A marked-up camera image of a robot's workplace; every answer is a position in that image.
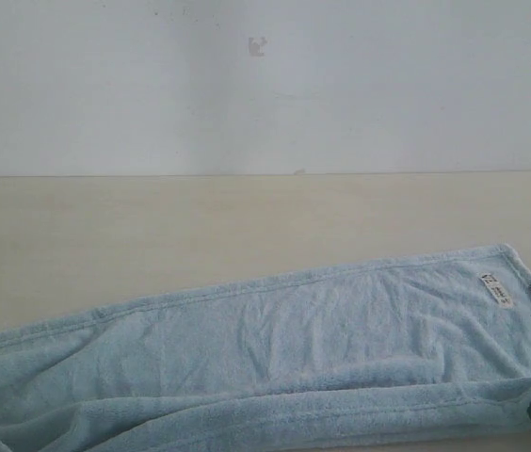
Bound light blue fleece towel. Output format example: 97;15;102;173
0;245;531;451

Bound white towel care label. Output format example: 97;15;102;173
477;272;515;310

